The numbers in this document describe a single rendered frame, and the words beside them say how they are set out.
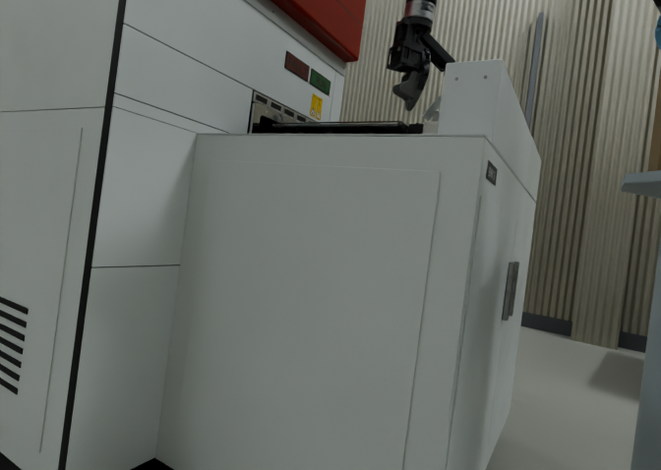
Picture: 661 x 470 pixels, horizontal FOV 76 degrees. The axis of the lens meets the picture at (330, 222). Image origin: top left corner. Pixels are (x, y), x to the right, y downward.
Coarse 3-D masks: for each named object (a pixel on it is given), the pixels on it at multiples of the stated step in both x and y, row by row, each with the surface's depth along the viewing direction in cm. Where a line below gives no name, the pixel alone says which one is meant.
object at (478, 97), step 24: (456, 72) 72; (480, 72) 70; (504, 72) 71; (456, 96) 72; (480, 96) 70; (504, 96) 73; (456, 120) 72; (480, 120) 70; (504, 120) 76; (504, 144) 78; (528, 144) 110
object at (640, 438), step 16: (640, 176) 76; (656, 176) 73; (640, 192) 86; (656, 192) 83; (656, 272) 79; (656, 288) 78; (656, 304) 77; (656, 320) 77; (656, 336) 76; (656, 352) 76; (656, 368) 75; (656, 384) 75; (640, 400) 79; (656, 400) 74; (640, 416) 78; (656, 416) 74; (640, 432) 77; (656, 432) 74; (640, 448) 77; (656, 448) 73; (640, 464) 76; (656, 464) 73
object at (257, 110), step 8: (256, 104) 109; (256, 112) 109; (264, 112) 112; (272, 112) 115; (256, 120) 110; (272, 120) 116; (280, 120) 118; (288, 120) 121; (248, 128) 109; (256, 128) 110
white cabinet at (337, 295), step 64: (192, 192) 95; (256, 192) 85; (320, 192) 77; (384, 192) 71; (448, 192) 66; (512, 192) 95; (192, 256) 93; (256, 256) 84; (320, 256) 76; (384, 256) 70; (448, 256) 65; (512, 256) 106; (192, 320) 92; (256, 320) 83; (320, 320) 75; (384, 320) 69; (448, 320) 64; (512, 320) 122; (192, 384) 90; (256, 384) 82; (320, 384) 75; (384, 384) 69; (448, 384) 64; (512, 384) 144; (192, 448) 89; (256, 448) 81; (320, 448) 74; (384, 448) 68; (448, 448) 65
